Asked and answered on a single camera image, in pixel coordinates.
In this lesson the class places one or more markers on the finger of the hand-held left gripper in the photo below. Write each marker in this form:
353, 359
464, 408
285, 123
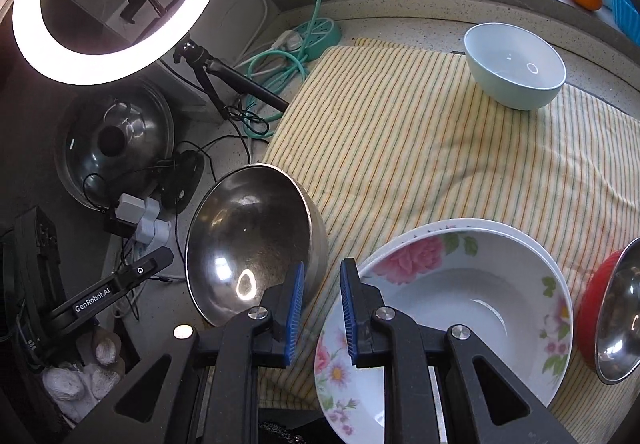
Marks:
115, 285

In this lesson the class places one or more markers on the red bowl steel inside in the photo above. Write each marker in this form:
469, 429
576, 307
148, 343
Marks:
587, 304

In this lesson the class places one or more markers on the black phone clamp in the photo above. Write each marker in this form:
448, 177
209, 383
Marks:
140, 1

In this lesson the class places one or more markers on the black tripod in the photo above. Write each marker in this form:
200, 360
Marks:
235, 76

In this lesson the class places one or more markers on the white power adapters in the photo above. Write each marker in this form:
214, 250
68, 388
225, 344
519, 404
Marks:
152, 226

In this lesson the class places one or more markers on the blue silicone cup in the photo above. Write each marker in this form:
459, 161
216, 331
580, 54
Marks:
625, 16

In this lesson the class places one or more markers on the white plate large pink flowers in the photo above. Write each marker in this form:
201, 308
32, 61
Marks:
450, 314

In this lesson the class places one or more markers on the green round power strip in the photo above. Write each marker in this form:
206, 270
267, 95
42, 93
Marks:
322, 36

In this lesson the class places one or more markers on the person's left hand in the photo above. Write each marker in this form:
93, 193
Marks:
67, 386

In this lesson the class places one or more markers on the black round base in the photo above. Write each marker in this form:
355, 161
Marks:
182, 179

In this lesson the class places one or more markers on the light green bowl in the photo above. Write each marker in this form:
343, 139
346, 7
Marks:
515, 74

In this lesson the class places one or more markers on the large steel bowl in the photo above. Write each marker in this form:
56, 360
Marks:
240, 234

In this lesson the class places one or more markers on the yellow striped cloth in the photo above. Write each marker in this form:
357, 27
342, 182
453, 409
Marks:
400, 149

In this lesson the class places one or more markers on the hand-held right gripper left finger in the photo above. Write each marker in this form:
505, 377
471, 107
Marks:
295, 314

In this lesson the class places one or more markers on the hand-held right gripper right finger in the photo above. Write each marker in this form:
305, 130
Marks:
347, 314

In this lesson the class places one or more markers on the steel pot lid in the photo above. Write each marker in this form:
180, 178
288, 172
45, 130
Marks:
130, 124

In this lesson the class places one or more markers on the white cube charger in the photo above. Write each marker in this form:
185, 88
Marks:
130, 208

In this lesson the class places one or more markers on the white plug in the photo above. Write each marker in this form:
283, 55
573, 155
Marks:
289, 41

